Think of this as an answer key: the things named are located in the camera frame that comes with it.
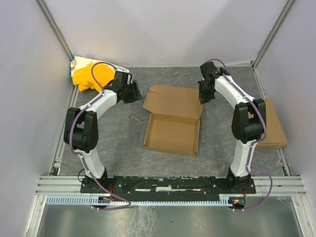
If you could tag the aluminium front rail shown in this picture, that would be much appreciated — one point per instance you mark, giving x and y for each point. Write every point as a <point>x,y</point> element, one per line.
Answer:
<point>283,186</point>

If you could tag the brown cardboard box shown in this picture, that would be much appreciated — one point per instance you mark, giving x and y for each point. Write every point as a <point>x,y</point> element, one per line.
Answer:
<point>174,121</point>

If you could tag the white patterned cloth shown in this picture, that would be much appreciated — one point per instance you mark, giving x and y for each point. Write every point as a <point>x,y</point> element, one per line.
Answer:
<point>81,62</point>

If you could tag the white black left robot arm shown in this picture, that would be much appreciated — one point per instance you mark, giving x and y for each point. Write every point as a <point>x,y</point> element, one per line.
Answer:
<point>81,129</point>

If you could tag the yellow cloth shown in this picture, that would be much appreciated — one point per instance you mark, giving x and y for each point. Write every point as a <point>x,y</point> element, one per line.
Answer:
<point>84,80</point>

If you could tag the left aluminium frame post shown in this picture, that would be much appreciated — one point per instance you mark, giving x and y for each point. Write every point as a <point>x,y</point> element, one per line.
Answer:
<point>54,27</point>

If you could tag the right aluminium frame post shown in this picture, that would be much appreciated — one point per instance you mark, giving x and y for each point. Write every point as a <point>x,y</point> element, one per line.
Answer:
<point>273,32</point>

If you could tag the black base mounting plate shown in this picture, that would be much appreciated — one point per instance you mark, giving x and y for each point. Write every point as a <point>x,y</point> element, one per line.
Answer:
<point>124,186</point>

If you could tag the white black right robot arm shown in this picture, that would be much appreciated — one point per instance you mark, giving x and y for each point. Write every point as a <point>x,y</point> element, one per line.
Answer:
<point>248,126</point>

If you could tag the flat folded cardboard box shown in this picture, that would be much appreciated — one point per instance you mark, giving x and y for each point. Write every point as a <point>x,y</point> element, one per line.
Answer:
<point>275,135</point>

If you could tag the aluminium frame post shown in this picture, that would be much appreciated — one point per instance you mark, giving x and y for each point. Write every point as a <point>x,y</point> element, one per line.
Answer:
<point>273,32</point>
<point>54,27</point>

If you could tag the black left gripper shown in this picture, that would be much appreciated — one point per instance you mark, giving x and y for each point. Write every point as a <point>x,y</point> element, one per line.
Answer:
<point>134,91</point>

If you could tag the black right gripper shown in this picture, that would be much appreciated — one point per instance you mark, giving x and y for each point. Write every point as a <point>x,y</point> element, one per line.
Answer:
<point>205,90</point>

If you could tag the light blue cable duct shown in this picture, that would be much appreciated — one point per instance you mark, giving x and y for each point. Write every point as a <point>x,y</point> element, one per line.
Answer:
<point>150,198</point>

